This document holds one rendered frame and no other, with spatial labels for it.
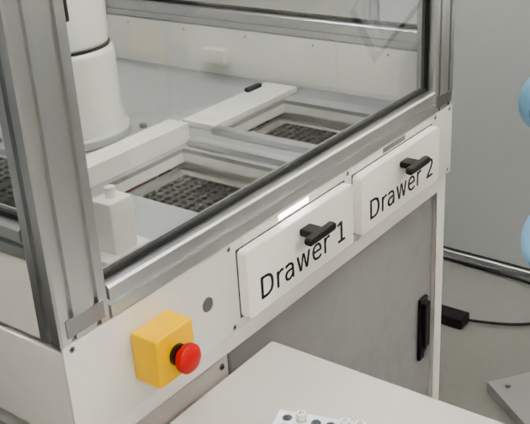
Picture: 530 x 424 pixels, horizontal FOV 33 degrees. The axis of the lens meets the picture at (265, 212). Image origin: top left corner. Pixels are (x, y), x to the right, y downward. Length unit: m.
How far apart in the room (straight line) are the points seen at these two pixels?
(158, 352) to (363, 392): 0.30
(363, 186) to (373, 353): 0.40
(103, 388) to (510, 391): 1.57
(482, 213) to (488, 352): 0.56
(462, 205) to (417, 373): 1.21
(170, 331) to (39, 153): 0.30
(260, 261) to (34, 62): 0.50
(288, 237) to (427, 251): 0.59
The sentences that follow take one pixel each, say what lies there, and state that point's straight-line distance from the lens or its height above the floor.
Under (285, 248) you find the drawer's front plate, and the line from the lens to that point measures 1.36.
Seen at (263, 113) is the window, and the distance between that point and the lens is 1.31.
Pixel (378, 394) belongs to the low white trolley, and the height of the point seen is 0.76.
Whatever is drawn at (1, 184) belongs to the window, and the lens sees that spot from 1.07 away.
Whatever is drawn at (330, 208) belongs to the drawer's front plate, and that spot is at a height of 0.91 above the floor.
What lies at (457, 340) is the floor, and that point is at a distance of 2.79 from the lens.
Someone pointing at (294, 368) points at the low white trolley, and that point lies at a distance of 1.33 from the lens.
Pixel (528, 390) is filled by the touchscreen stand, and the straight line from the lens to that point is 2.55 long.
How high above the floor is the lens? 1.51
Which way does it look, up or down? 25 degrees down
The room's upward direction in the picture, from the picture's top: 3 degrees counter-clockwise
